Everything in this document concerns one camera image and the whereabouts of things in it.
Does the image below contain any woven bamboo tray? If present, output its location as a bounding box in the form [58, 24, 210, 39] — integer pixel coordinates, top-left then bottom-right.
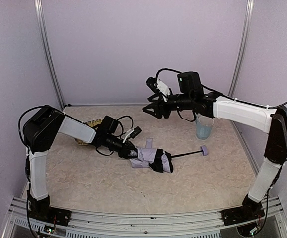
[75, 118, 103, 146]

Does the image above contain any light blue ceramic mug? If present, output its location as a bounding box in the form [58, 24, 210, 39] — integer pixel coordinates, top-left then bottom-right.
[196, 116, 214, 140]

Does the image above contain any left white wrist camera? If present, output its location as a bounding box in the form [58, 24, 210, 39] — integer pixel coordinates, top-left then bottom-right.
[123, 126, 142, 143]

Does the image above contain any aluminium frame post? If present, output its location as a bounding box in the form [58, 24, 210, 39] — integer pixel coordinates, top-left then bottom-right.
[34, 0, 65, 110]
[228, 0, 254, 97]

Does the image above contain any front aluminium rail base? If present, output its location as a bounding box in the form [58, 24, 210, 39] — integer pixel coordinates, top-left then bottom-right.
[0, 197, 287, 238]

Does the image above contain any lilac folding umbrella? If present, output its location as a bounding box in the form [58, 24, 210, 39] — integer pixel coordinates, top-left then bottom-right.
[129, 138, 209, 173]

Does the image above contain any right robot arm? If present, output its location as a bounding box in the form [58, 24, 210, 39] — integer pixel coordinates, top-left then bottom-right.
[143, 72, 287, 225]

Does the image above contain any left aluminium frame post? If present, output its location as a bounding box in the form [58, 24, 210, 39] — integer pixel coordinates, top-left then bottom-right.
[34, 0, 65, 110]

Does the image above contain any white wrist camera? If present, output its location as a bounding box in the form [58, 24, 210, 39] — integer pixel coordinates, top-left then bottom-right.
[146, 77, 172, 101]
[123, 126, 142, 143]

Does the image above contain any right aluminium frame post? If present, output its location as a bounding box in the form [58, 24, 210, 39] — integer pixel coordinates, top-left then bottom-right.
[228, 0, 254, 97]

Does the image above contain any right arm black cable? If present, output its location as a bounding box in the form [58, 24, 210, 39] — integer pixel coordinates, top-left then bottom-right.
[155, 68, 181, 82]

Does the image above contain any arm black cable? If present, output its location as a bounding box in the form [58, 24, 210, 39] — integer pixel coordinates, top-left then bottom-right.
[116, 115, 135, 137]
[155, 68, 181, 82]

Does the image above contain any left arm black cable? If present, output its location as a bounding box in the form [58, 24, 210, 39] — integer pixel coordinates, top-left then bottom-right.
[116, 115, 135, 137]

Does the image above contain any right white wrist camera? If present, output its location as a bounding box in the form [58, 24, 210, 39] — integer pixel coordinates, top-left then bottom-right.
[146, 77, 172, 101]

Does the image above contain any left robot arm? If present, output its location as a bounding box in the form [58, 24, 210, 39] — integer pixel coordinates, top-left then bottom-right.
[18, 105, 138, 220]

